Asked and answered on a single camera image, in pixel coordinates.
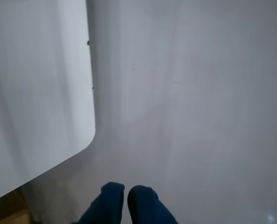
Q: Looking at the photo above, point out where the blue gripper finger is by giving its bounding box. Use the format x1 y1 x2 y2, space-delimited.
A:
77 182 125 224
127 185 178 224

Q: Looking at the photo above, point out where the brown cardboard box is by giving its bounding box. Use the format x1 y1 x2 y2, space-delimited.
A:
0 188 33 224

